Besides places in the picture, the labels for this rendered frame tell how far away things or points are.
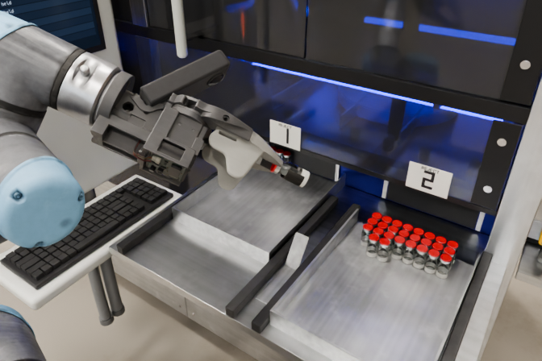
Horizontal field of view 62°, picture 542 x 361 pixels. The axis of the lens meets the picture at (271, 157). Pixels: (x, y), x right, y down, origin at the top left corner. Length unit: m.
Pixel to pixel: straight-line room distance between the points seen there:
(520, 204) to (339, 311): 0.38
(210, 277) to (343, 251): 0.28
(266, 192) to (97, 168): 0.49
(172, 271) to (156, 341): 1.05
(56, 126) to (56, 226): 0.78
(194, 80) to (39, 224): 0.23
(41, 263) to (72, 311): 1.06
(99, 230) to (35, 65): 0.67
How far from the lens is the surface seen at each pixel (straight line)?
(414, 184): 0.97
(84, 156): 1.29
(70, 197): 0.44
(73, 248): 1.13
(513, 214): 0.96
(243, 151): 0.52
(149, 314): 2.05
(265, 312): 0.82
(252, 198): 1.09
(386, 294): 0.89
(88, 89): 0.52
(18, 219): 0.44
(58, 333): 2.11
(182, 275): 0.92
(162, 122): 0.51
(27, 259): 1.14
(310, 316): 0.84
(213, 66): 0.56
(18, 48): 0.55
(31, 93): 0.55
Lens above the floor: 1.52
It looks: 31 degrees down
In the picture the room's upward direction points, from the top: straight up
